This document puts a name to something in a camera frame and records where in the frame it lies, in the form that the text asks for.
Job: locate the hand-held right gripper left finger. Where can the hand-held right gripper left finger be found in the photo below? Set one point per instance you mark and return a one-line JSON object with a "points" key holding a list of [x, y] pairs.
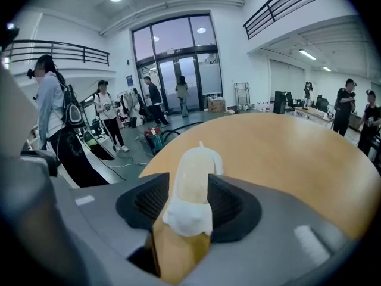
{"points": [[98, 219]]}

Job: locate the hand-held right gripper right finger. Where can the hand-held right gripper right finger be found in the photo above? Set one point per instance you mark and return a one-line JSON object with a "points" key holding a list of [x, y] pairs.
{"points": [[268, 249]]}

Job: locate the black monitor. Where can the black monitor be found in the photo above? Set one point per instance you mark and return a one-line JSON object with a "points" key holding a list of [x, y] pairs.
{"points": [[99, 147]]}

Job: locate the red and green vacuum cleaner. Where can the red and green vacuum cleaner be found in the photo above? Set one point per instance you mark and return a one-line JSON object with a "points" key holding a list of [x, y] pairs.
{"points": [[154, 140]]}

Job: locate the black and white backpack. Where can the black and white backpack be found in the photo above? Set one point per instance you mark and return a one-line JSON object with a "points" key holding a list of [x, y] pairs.
{"points": [[73, 112]]}

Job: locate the clothes rack with garments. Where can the clothes rack with garments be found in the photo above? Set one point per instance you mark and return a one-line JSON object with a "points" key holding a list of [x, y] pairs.
{"points": [[128, 103]]}

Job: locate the light wooden desk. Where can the light wooden desk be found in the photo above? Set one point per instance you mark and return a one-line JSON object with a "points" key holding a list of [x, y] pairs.
{"points": [[315, 113]]}

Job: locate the black cabinet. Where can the black cabinet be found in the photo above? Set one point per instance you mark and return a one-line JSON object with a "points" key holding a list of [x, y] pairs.
{"points": [[279, 102]]}

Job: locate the black office chair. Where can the black office chair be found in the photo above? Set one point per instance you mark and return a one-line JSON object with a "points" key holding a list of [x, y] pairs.
{"points": [[293, 101]]}

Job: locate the cardboard box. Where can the cardboard box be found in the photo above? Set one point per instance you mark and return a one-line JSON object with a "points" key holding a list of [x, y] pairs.
{"points": [[216, 105]]}

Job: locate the metal trolley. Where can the metal trolley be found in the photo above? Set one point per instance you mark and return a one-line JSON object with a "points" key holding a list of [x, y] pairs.
{"points": [[241, 92]]}

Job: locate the glass entrance door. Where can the glass entrance door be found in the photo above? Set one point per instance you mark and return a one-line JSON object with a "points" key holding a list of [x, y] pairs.
{"points": [[178, 70]]}

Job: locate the black balcony railing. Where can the black balcony railing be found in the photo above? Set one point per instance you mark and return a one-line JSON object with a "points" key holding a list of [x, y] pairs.
{"points": [[59, 51], [279, 7]]}

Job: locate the tube ceiling light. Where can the tube ceiling light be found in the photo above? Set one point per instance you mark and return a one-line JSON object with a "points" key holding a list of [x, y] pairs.
{"points": [[307, 54], [326, 68]]}

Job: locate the blue wall sign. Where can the blue wall sign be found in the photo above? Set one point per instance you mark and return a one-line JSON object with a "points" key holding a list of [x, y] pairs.
{"points": [[129, 80]]}

